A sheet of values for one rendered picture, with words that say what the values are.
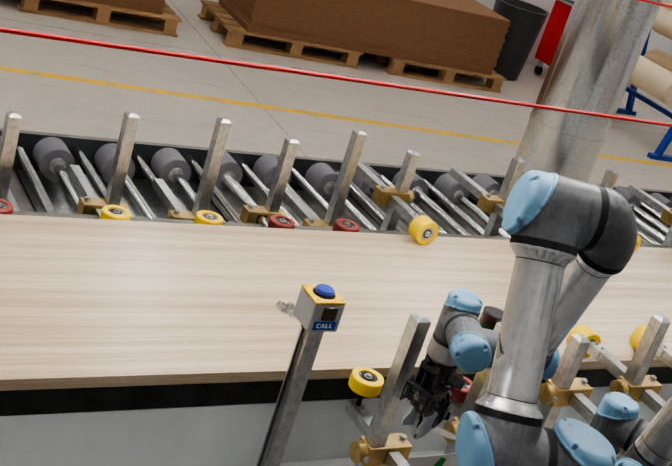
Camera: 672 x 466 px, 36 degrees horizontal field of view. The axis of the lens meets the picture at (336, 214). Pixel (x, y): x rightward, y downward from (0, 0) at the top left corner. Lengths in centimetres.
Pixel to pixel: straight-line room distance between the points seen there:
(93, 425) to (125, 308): 31
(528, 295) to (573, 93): 469
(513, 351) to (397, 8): 723
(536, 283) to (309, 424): 96
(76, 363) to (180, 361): 23
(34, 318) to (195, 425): 43
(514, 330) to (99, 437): 99
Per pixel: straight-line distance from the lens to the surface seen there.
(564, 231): 178
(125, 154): 300
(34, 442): 231
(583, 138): 650
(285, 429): 222
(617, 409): 220
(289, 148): 319
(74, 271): 259
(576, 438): 182
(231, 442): 250
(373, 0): 875
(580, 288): 194
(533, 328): 178
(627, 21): 636
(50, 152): 337
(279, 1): 841
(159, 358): 233
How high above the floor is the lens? 213
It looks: 22 degrees down
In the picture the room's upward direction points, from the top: 18 degrees clockwise
